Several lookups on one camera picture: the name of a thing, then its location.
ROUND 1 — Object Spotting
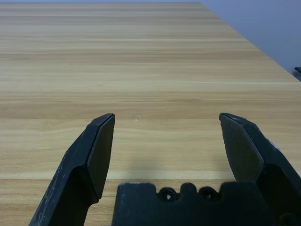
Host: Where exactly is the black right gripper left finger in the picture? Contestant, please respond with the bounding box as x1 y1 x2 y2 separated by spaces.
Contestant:
28 113 116 226

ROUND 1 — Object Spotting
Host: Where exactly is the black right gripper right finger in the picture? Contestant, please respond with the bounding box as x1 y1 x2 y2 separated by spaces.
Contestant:
219 113 301 226

